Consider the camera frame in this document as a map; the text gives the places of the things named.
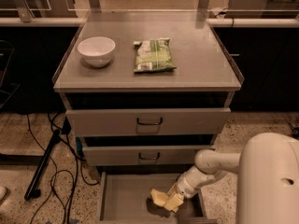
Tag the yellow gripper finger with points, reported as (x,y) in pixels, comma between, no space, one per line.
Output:
(173,202)
(172,190)

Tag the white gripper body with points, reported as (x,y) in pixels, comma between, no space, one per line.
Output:
(184,186)

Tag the white shoe tip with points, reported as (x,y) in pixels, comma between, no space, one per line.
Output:
(3,192)

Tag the yellow sponge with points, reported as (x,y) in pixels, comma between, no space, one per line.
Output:
(158,197)

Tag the grey drawer cabinet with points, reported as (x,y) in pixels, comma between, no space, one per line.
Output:
(205,77)

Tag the white ceramic bowl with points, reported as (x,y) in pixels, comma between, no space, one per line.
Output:
(97,51)

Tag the green snack bag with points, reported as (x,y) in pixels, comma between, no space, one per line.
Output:
(153,56)

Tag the bottom grey drawer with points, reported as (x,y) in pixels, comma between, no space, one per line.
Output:
(125,199)

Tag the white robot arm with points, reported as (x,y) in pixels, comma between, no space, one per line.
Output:
(267,171)

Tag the black wire rack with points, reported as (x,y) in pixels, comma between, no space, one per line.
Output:
(7,87)

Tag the white counter rail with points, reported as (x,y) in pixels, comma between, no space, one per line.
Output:
(234,23)

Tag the grey drawer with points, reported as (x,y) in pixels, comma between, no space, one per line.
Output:
(132,122)
(125,199)
(142,155)

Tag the black pole on floor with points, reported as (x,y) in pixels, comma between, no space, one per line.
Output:
(30,192)

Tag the middle grey drawer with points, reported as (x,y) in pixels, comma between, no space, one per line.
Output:
(142,155)

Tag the top grey drawer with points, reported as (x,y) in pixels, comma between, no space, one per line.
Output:
(132,122)

